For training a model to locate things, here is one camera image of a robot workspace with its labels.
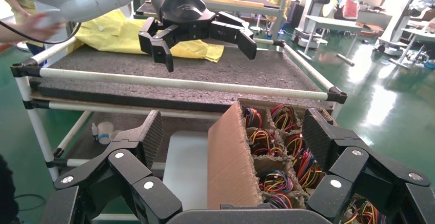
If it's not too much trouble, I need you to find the person's bare forearm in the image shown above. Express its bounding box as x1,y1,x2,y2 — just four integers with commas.
0,24,27,44

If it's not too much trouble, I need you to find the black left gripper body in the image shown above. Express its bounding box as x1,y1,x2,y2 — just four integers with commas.
151,0,217,42

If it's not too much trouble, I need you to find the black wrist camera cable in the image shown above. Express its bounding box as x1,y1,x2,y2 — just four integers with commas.
0,20,83,45

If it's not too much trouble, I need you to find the grey power supply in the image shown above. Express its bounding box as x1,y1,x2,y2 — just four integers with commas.
263,193,293,210
248,129,284,157
270,104,300,133
293,149,324,189
341,198,387,224
244,107,263,129
285,132,307,158
258,170,294,195

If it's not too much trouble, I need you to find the black top metal table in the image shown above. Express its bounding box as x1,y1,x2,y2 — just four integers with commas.
134,0,293,42

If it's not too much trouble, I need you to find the white metal work table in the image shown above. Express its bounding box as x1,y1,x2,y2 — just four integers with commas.
389,28,435,70
302,14,364,68

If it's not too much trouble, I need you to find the person's bare hand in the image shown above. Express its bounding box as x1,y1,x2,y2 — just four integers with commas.
18,12,67,43

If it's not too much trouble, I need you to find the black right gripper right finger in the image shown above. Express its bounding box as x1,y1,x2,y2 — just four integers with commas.
302,108,432,224

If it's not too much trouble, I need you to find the white pipe rack frame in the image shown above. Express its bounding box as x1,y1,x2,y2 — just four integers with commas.
10,37,348,222

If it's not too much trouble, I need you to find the brown cardboard divider box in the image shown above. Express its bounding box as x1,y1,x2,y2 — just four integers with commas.
207,98,341,224

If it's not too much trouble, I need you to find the white wheeled robot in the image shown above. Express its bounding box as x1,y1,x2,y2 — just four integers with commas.
373,0,435,57
293,0,363,49

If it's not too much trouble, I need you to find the person in yellow shirt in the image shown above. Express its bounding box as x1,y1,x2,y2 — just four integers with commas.
0,0,46,68

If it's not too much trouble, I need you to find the yellow cloth garment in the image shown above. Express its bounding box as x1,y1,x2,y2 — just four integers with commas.
66,10,225,64

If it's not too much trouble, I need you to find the thick dark grey foam mat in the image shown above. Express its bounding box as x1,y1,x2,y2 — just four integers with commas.
37,44,335,113

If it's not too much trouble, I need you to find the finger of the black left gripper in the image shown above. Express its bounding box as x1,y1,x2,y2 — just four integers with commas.
209,11,258,61
138,17,180,73

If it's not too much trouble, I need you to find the thin grey foam shelf mat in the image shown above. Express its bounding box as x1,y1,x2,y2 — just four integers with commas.
68,112,222,164

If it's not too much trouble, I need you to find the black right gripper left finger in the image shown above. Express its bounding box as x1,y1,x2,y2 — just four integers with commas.
53,110,183,224

